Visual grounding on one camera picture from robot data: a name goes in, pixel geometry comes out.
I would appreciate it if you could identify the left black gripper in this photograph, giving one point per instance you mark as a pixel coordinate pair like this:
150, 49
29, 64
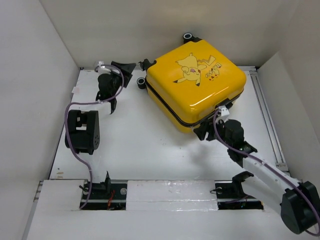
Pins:
127, 69

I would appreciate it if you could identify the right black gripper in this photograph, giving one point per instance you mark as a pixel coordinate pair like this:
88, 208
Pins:
201, 131

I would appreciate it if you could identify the yellow hard-shell suitcase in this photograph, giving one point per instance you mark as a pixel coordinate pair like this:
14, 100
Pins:
191, 81

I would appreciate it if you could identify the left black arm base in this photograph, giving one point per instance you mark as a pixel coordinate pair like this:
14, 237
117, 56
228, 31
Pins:
108, 195

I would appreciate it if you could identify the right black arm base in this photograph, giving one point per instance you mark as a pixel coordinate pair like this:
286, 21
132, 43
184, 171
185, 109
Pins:
231, 196

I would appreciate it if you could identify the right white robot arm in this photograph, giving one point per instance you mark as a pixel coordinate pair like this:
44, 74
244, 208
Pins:
297, 203

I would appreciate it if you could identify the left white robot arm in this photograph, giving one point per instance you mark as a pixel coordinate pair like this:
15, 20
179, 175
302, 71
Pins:
82, 128

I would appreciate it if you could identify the small pink paper scrap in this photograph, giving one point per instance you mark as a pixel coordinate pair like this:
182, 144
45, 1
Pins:
75, 90

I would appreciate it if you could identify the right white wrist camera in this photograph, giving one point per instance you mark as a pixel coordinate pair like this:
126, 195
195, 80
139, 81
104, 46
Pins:
223, 112

